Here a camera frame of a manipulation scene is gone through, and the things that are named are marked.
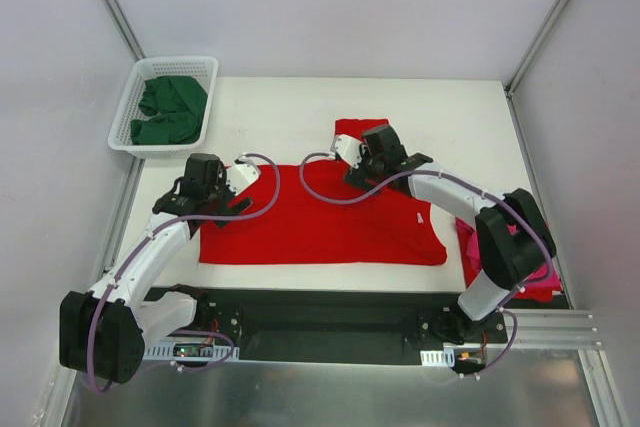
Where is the red t shirt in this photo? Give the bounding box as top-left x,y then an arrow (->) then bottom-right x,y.
455,226 -> 562,303
198,118 -> 449,267

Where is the white plastic basket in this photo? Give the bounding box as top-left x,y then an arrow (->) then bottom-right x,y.
108,56 -> 219,159

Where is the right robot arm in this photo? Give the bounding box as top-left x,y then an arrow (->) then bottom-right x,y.
331,125 -> 556,345

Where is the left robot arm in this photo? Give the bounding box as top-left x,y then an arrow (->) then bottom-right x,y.
58,153 -> 260,384

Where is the green t shirt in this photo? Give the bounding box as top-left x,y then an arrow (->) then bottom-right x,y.
130,75 -> 207,145

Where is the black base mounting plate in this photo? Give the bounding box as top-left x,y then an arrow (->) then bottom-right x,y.
144,284 -> 506,365

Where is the folded red t shirt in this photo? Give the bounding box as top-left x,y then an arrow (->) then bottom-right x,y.
455,226 -> 562,303

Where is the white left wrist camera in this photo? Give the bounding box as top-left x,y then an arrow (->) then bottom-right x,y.
226,162 -> 260,197

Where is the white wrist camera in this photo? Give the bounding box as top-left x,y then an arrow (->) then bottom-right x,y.
330,134 -> 364,169
226,162 -> 260,197

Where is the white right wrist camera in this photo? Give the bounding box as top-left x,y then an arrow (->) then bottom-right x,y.
330,134 -> 364,169

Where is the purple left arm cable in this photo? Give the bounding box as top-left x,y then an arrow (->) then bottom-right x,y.
79,151 -> 282,394

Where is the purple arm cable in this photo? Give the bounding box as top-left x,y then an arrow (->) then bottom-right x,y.
79,151 -> 282,394
298,151 -> 555,388

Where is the left white cable duct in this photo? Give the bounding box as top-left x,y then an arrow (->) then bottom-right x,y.
143,341 -> 240,362

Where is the white cable duct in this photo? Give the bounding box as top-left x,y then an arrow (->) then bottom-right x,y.
143,341 -> 240,362
420,348 -> 455,368

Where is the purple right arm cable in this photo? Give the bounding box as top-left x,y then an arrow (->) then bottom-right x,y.
298,151 -> 555,388

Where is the right white cable duct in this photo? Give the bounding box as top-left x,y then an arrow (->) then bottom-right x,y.
420,348 -> 455,368

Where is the aluminium front rail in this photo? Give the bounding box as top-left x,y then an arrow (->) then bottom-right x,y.
512,309 -> 604,350

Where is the right aluminium frame post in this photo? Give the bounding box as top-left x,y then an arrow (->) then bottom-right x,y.
504,0 -> 573,99

